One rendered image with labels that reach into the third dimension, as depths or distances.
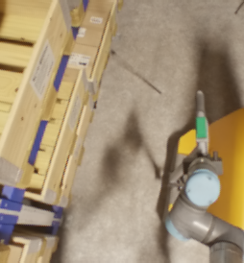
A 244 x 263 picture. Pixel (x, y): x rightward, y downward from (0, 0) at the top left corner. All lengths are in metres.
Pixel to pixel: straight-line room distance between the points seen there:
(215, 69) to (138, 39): 0.85
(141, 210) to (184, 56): 1.61
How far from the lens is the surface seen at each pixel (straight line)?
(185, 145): 2.17
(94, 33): 2.45
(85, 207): 2.38
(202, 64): 2.95
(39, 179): 1.69
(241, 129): 1.76
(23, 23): 1.47
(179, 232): 0.84
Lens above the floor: 2.36
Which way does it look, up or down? 70 degrees down
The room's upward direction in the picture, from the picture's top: straight up
